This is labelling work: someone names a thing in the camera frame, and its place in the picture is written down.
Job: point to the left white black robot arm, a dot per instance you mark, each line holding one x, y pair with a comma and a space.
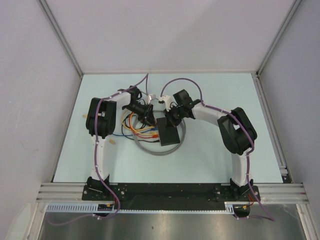
101, 123

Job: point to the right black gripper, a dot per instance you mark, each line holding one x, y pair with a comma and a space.
169, 119

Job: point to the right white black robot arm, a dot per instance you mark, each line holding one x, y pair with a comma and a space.
237, 133

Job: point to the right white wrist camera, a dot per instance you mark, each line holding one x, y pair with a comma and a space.
167, 100

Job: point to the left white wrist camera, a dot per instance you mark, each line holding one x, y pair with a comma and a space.
150, 97

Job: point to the right aluminium side rail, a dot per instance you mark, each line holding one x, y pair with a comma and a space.
273, 134

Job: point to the left aluminium corner post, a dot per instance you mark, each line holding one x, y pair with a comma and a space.
43, 4

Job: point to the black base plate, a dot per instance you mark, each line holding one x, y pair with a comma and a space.
170, 196

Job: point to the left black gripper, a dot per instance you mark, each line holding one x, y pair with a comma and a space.
148, 116

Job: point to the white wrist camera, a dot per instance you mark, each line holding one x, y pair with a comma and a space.
167, 100
150, 97

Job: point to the aluminium corner post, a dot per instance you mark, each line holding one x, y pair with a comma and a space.
279, 35
43, 4

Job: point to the right aluminium corner post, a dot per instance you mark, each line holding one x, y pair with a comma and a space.
279, 35

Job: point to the aluminium front rail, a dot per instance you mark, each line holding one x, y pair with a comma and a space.
270, 193

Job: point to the grey slotted cable duct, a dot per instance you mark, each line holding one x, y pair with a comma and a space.
100, 208

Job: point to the black network switch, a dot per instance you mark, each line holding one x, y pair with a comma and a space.
168, 135

